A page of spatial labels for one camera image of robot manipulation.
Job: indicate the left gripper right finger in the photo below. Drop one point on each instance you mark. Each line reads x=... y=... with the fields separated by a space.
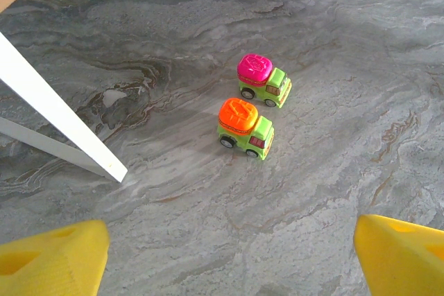
x=399 y=261

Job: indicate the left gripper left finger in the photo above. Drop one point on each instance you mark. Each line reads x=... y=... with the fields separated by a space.
x=52 y=261

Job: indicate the green toy truck orange load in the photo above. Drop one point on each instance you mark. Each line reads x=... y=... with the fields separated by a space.
x=248 y=129

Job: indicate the green toy truck pink load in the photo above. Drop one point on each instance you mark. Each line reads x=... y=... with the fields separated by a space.
x=263 y=77

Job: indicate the wooden two-tier shelf white frame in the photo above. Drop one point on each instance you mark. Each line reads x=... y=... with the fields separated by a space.
x=52 y=109

